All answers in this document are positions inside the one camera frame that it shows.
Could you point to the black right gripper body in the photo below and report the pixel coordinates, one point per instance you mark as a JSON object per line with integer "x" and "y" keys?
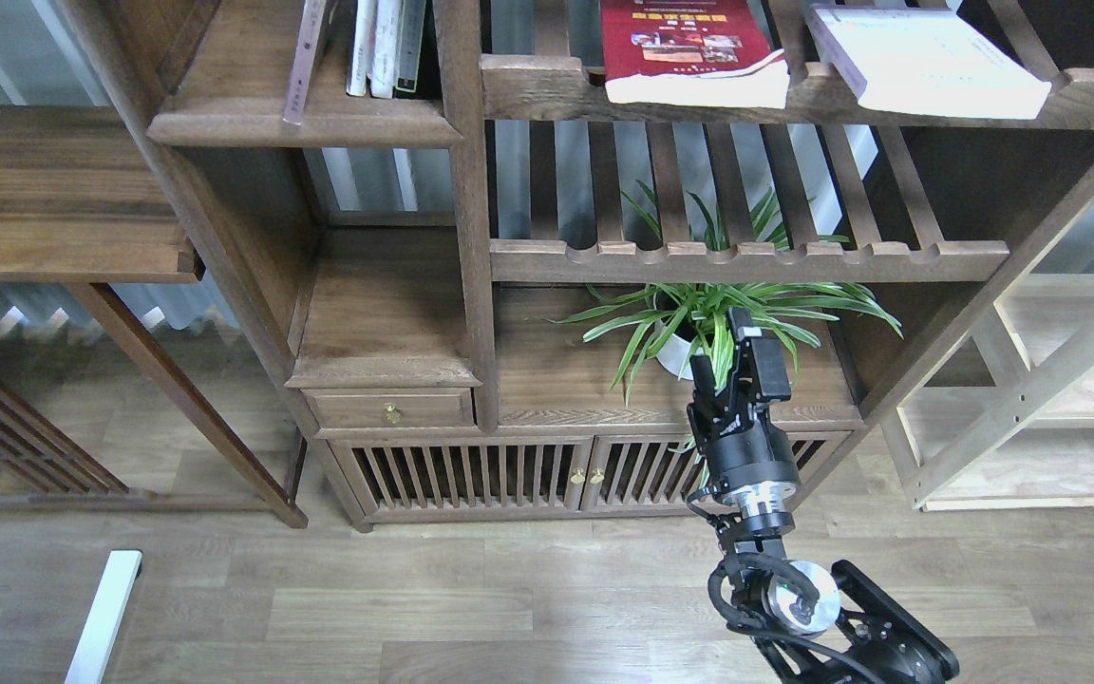
{"x": 750, "y": 463}

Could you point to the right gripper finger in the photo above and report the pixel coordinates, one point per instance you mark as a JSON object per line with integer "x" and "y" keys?
{"x": 705, "y": 393}
{"x": 759, "y": 373}

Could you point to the maroon book white characters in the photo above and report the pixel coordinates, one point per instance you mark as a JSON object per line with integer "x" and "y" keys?
{"x": 313, "y": 27}

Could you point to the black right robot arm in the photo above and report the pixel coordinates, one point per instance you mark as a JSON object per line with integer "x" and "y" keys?
{"x": 812, "y": 624}

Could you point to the red book on shelf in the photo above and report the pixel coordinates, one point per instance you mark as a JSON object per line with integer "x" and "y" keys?
{"x": 709, "y": 53}

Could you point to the white plant pot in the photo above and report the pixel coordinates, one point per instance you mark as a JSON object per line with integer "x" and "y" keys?
{"x": 676, "y": 353}

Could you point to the green spider plant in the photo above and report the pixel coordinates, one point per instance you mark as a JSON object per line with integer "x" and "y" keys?
{"x": 697, "y": 314}

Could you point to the dark wooden bookshelf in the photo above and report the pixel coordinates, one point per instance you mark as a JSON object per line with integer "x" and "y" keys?
{"x": 396, "y": 263}

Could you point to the dark upright book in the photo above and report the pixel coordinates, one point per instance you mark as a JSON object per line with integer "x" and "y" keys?
{"x": 408, "y": 63}

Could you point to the dark wooden side table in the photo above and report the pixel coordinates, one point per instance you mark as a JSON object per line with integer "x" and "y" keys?
{"x": 80, "y": 208}

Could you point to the white post on floor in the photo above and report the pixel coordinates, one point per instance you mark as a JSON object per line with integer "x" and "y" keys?
{"x": 105, "y": 617}

